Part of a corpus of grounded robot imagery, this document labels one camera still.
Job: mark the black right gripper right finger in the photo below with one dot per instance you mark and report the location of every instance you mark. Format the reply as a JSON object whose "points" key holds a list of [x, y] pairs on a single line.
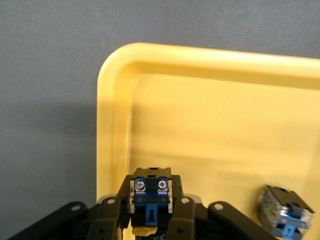
{"points": [[185, 217]]}

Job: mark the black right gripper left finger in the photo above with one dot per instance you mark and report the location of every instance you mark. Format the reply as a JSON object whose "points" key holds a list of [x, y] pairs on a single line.
{"points": [[107, 217]]}

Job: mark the yellow plastic tray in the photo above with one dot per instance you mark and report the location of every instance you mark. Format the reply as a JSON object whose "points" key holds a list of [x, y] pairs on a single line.
{"points": [[212, 125]]}

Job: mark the yellow push button switch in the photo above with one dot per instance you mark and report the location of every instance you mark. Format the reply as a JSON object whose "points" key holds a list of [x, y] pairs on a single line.
{"points": [[285, 212], [150, 200]]}

